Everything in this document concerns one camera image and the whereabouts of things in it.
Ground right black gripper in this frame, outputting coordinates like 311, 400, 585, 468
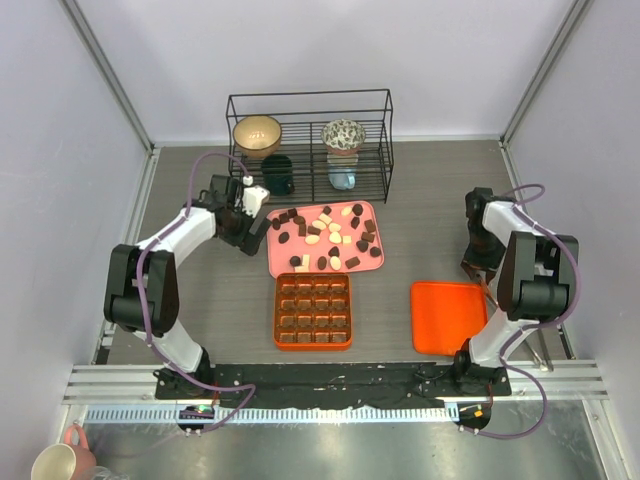
462, 225, 507, 285

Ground orange box lid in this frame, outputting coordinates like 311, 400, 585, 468
410, 281, 488, 356

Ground pink tray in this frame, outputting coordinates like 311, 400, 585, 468
266, 200, 384, 278

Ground orange chocolate box tray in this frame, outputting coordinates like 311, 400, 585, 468
273, 273, 353, 352

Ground metal tongs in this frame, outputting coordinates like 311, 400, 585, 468
470, 275, 554, 372

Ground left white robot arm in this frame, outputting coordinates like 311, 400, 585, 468
104, 175, 271, 399

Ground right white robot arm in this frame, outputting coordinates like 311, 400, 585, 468
451, 187, 581, 395

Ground dark green mug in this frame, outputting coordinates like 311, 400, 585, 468
261, 154, 295, 196

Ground tan bowl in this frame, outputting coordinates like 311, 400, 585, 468
232, 115, 282, 159

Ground light blue mug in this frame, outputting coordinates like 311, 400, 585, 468
328, 166, 356, 191

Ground floral patterned bowl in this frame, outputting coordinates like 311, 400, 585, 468
321, 119, 366, 156

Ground pink mug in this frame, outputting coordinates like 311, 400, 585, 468
30, 424, 97, 480

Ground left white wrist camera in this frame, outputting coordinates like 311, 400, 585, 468
242, 175, 270, 218

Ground black wire rack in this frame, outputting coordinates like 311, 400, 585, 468
225, 88, 394, 205

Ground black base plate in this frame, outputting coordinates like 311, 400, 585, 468
153, 362, 512, 410

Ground white cable duct rail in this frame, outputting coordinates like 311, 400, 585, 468
84, 403, 459, 425

